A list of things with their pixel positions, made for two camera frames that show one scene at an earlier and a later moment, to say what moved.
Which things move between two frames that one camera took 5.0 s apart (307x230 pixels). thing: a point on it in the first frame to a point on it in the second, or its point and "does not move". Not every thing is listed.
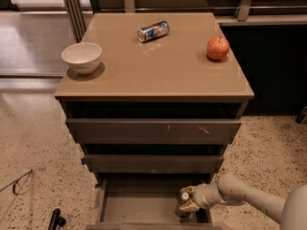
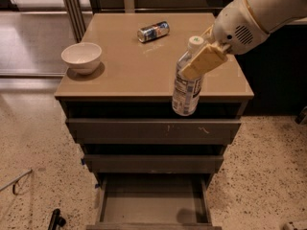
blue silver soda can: [153, 32] does not move
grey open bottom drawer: [145, 201] does not move
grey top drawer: [153, 130] does not move
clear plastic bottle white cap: [184, 195] to [187, 90]
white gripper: [200, 195] to [239, 26]
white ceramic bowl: [82, 57] does not move
